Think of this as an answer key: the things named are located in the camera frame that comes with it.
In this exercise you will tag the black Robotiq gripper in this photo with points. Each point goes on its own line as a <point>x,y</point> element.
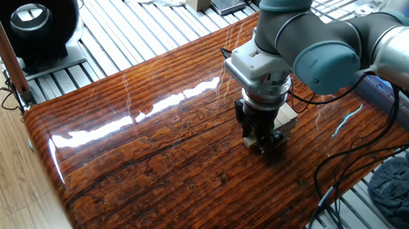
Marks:
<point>254,121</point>

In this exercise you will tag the light wooden Jenga block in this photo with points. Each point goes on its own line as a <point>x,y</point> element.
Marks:
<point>249,142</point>

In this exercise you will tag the silver grey UR5 robot arm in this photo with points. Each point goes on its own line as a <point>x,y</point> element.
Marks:
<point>310,30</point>

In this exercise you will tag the wooden Jenga block tower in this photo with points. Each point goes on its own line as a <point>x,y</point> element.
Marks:
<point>287,118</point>

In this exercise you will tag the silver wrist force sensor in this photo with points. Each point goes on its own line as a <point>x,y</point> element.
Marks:
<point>264,94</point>

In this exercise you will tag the glossy brown wooden board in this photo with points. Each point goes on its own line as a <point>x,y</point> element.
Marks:
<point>184,165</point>

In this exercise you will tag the dark blue towel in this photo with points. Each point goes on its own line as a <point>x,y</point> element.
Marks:
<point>404,186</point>

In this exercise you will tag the black flat scale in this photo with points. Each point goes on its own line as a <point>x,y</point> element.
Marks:
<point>227,0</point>

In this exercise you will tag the white plastic wrist mount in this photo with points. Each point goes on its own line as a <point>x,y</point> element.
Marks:
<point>254,63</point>

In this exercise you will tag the aluminium frame rail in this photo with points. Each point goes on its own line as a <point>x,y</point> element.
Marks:
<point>397,106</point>

